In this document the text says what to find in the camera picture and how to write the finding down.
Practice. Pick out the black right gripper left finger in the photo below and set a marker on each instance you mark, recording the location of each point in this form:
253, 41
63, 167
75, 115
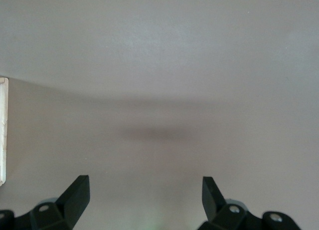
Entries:
72, 202

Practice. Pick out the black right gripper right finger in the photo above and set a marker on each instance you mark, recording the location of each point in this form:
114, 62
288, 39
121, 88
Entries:
211, 202

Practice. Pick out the white panel edge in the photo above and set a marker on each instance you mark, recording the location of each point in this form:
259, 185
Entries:
3, 130

